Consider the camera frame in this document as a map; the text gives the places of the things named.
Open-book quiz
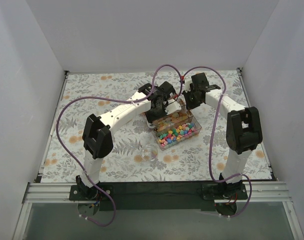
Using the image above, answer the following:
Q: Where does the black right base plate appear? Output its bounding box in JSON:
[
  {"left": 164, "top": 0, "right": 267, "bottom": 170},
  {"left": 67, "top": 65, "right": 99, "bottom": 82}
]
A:
[{"left": 201, "top": 184, "right": 248, "bottom": 200}]

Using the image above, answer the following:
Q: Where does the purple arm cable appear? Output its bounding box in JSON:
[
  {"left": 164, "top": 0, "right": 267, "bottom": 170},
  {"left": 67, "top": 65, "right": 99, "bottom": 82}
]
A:
[
  {"left": 56, "top": 64, "right": 182, "bottom": 228},
  {"left": 183, "top": 65, "right": 252, "bottom": 218}
]

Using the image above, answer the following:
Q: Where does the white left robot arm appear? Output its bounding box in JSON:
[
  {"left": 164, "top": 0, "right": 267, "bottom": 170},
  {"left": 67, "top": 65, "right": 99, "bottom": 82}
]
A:
[{"left": 76, "top": 81, "right": 181, "bottom": 200}]

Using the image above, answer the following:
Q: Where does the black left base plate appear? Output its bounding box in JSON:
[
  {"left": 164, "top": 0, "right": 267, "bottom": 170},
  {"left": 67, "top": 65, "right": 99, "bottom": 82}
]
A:
[{"left": 69, "top": 185, "right": 108, "bottom": 201}]

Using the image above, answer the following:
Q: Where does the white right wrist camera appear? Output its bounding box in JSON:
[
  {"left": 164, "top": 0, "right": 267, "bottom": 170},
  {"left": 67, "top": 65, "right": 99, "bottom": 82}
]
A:
[{"left": 181, "top": 76, "right": 192, "bottom": 93}]

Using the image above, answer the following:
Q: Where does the clear divided candy box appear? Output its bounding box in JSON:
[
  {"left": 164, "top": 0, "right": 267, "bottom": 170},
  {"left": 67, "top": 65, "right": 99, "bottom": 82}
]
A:
[{"left": 147, "top": 98, "right": 202, "bottom": 151}]

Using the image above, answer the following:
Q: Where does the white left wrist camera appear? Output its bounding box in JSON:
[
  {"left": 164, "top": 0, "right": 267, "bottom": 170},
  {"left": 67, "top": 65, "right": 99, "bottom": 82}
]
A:
[{"left": 165, "top": 99, "right": 182, "bottom": 115}]

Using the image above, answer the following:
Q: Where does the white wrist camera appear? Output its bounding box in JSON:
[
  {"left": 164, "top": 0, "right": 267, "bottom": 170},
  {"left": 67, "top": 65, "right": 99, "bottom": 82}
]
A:
[
  {"left": 181, "top": 76, "right": 192, "bottom": 93},
  {"left": 165, "top": 99, "right": 182, "bottom": 115}
]

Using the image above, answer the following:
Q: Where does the aluminium frame rail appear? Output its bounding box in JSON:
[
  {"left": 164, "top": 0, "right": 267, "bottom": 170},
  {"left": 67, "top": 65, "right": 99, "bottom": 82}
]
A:
[{"left": 14, "top": 181, "right": 304, "bottom": 240}]

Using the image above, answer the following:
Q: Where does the clear glass jar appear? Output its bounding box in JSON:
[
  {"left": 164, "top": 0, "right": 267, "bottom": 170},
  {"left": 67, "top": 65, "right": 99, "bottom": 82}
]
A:
[{"left": 141, "top": 144, "right": 158, "bottom": 161}]

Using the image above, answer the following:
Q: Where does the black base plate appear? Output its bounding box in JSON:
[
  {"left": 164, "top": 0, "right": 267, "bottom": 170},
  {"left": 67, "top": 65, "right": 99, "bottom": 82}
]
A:
[
  {"left": 201, "top": 184, "right": 248, "bottom": 200},
  {"left": 69, "top": 185, "right": 108, "bottom": 201}
]

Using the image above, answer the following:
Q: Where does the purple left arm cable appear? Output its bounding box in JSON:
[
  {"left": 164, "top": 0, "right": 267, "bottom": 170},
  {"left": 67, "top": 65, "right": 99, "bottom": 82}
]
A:
[{"left": 56, "top": 64, "right": 182, "bottom": 228}]

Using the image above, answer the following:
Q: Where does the floral patterned table mat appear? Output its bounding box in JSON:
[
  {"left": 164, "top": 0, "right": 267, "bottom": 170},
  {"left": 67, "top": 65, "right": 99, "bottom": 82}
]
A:
[{"left": 40, "top": 70, "right": 272, "bottom": 183}]

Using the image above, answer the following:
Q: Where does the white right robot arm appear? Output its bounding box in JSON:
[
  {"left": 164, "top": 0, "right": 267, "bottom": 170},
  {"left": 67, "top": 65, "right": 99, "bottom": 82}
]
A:
[{"left": 181, "top": 73, "right": 262, "bottom": 199}]

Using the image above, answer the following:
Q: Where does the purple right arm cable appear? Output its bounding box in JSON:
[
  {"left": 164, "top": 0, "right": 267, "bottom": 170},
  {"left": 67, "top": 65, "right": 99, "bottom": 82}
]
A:
[{"left": 183, "top": 65, "right": 252, "bottom": 218}]

